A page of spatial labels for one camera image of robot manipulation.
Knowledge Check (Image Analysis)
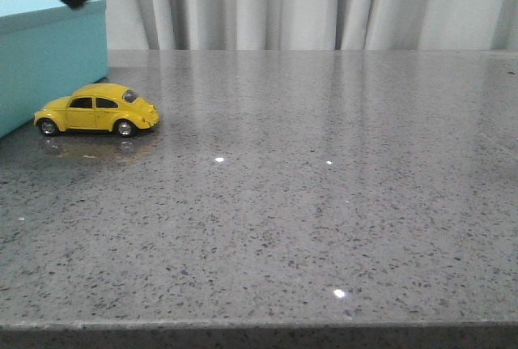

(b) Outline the yellow toy beetle car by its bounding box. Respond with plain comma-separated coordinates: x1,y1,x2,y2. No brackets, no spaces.
34,83,159,137

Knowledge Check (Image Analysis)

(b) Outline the grey pleated curtain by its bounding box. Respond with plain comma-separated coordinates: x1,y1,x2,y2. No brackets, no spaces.
0,0,518,51

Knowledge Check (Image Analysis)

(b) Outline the light blue storage box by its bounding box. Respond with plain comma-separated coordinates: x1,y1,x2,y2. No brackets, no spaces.
1,0,109,135

